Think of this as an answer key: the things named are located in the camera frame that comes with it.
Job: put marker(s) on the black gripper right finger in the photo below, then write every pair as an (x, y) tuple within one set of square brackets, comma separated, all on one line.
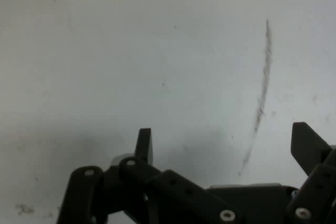
[(312, 155)]

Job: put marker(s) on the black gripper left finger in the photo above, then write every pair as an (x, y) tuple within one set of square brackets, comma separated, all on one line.
[(147, 179)]

